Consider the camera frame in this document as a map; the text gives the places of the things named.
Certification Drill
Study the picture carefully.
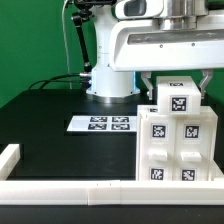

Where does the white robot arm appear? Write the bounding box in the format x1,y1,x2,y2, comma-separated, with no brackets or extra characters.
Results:
90,0,224,101

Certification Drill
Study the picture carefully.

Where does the grey hanging cable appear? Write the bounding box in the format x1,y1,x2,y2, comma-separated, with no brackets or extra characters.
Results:
61,0,74,90

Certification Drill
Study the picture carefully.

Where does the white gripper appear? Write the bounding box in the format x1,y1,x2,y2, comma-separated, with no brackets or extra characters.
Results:
109,14,224,100

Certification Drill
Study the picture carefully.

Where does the white cabinet door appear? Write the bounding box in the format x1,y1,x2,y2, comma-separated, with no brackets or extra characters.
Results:
139,116,175,181
174,117,212,181

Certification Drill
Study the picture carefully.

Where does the black cable bundle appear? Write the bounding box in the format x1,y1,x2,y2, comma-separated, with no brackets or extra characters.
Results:
27,73,92,91

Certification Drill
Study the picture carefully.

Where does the white cabinet top block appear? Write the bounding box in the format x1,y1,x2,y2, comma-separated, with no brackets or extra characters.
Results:
157,76,201,115

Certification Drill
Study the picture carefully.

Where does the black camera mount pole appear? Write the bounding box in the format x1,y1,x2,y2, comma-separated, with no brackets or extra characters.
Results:
71,0,117,72

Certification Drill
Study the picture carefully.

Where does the white U-shaped fence frame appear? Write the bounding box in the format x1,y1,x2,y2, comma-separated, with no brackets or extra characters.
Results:
0,144,224,205

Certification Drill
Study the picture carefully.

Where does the white flat marker plate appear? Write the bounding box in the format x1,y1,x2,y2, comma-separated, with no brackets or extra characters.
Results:
67,116,137,132

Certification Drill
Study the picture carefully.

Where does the white cabinet body box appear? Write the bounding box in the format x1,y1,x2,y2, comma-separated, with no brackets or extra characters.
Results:
136,105,218,181

